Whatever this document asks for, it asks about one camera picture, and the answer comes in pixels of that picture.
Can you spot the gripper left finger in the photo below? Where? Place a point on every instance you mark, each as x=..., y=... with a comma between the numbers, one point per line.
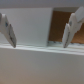
x=8, y=31

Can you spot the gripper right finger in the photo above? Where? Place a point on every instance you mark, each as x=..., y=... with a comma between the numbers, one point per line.
x=71, y=28

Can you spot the white sliding door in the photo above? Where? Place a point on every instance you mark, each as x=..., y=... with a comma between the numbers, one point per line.
x=26, y=26

